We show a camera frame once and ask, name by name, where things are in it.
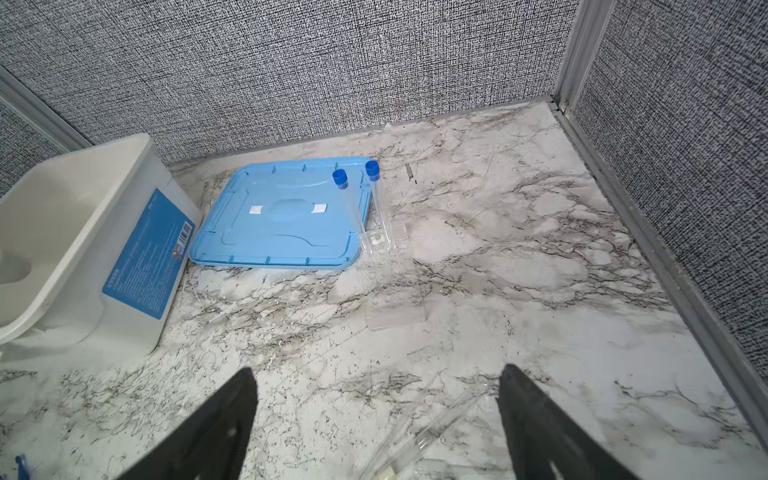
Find blue-capped test tube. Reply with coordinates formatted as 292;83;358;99
365;160;396;251
332;169;374;258

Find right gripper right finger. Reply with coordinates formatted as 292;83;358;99
497;364;636;479

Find blue plastic lid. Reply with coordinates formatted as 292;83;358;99
189;156;371;270

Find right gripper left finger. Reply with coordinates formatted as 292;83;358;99
121;367;258;479

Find white plastic bin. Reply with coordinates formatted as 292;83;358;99
1;133;202;370

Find blue tweezers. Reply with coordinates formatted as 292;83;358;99
15;455;31;480

